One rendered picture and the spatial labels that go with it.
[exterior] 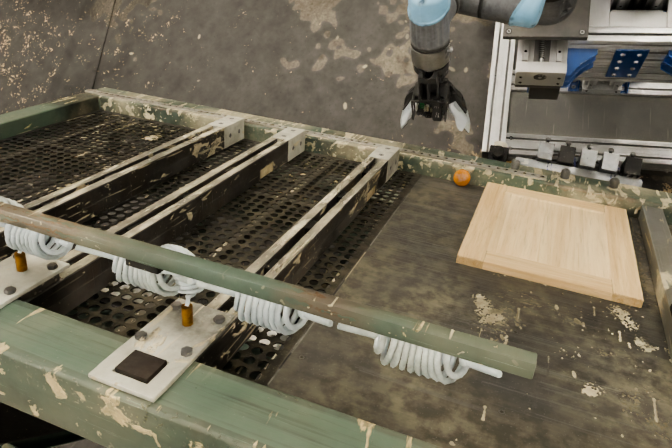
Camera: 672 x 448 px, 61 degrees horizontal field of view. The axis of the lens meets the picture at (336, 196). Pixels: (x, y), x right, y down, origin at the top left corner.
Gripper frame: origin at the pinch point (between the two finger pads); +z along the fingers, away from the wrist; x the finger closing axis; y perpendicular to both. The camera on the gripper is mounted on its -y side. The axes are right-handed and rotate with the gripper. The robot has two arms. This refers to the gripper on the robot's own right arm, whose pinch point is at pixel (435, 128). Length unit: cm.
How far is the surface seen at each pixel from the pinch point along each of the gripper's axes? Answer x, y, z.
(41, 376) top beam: -38, 79, -26
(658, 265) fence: 50, 15, 22
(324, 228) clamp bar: -19.3, 28.5, 4.3
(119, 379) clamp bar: -26, 78, -27
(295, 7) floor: -100, -158, 66
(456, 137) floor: -8, -99, 97
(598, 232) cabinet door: 39.4, 0.6, 30.7
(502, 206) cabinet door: 16.1, -4.8, 30.9
